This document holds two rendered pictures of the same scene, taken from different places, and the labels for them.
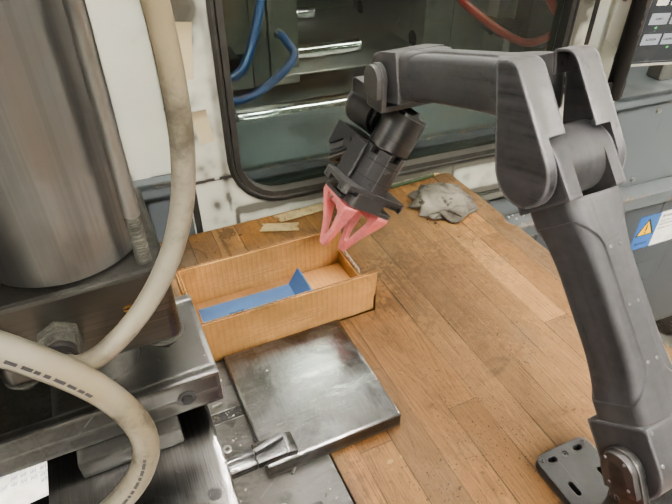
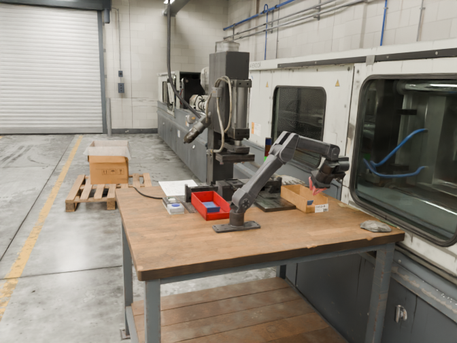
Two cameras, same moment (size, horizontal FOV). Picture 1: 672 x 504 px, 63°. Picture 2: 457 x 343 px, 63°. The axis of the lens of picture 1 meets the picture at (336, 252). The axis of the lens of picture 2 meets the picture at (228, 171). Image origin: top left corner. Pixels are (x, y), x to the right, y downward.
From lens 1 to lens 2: 1.80 m
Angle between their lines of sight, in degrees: 85
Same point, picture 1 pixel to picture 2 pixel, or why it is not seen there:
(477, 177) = (423, 248)
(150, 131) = not seen: hidden behind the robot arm
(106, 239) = (234, 124)
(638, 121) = not seen: outside the picture
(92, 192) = (234, 119)
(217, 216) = (345, 199)
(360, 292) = (302, 203)
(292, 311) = (292, 196)
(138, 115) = not seen: hidden behind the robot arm
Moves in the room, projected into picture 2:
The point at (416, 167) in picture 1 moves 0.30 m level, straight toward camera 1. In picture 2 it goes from (396, 221) to (326, 214)
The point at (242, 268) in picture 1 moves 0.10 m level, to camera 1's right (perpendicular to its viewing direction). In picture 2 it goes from (308, 193) to (311, 199)
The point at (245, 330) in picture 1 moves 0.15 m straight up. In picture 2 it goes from (285, 194) to (288, 166)
